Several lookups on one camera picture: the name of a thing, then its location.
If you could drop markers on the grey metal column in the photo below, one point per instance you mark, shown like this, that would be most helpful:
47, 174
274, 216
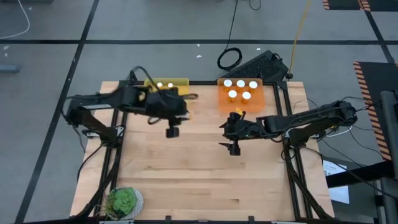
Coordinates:
388, 140

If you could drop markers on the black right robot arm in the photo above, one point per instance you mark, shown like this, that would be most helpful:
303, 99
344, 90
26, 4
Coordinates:
311, 116

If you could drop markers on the black aluminium table frame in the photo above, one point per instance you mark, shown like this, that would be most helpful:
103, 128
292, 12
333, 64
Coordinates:
202, 83

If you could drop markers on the orange translucent plastic bin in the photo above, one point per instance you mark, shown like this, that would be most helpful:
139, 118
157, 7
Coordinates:
224, 107

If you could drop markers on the black perforated computer case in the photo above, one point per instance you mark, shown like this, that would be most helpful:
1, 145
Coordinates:
261, 67

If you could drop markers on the black metal bar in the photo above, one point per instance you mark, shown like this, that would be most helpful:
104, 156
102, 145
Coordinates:
357, 175

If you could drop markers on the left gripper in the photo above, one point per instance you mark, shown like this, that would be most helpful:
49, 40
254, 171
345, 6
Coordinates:
164, 105

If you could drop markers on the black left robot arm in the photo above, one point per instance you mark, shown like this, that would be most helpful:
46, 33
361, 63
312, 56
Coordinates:
93, 126

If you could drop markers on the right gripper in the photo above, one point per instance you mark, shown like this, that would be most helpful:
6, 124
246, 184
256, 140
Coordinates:
245, 129

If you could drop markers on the small yellow tag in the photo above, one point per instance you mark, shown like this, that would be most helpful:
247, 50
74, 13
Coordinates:
239, 110

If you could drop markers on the black mat with hazard stripes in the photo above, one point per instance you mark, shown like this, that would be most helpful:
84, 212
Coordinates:
379, 81
342, 4

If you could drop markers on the large amber pill bottle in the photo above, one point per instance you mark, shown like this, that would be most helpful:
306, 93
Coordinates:
240, 83
246, 95
253, 84
228, 83
232, 93

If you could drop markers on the black frame bracket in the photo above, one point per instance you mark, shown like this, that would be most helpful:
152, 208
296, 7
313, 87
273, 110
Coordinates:
168, 219
251, 219

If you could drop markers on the white paper sheet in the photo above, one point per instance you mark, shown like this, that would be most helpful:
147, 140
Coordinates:
339, 193

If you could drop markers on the grey floor box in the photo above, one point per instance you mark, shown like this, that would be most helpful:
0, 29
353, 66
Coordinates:
9, 68

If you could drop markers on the succulent in patterned white pot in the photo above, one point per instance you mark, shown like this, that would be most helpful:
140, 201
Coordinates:
124, 202

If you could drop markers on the yellow translucent plastic bin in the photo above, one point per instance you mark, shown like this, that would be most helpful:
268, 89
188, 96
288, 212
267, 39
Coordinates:
183, 85

